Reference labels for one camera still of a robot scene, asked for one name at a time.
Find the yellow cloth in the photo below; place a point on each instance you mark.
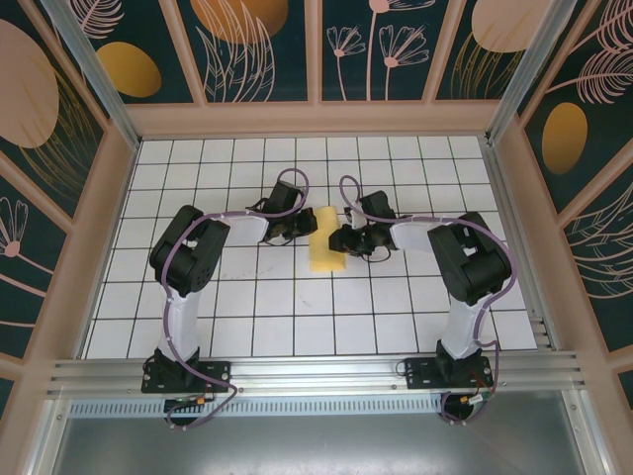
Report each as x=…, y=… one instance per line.
x=326, y=257

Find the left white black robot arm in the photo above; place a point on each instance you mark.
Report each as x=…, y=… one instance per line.
x=183, y=316

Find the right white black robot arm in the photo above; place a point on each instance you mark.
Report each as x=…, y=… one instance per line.
x=460, y=321

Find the grey metal panel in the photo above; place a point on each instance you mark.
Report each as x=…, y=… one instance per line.
x=316, y=445

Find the long aluminium mounting rail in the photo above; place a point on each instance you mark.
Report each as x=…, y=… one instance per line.
x=316, y=376

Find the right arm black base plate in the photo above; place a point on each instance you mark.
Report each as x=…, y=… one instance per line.
x=423, y=373

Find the aluminium side rail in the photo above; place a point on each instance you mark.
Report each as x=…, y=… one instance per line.
x=520, y=247

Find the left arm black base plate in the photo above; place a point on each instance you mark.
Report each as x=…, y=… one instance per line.
x=215, y=376

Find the aluminium corner post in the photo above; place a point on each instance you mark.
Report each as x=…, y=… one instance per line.
x=529, y=69
x=93, y=69

